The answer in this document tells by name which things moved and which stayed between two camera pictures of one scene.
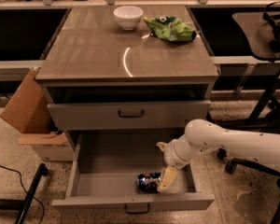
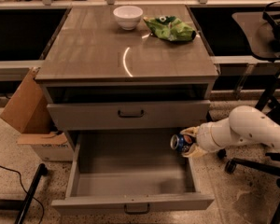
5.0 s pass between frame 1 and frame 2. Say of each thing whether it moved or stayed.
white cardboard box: stayed
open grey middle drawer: stayed
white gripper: moved
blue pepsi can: moved
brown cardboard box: stayed
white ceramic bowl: stayed
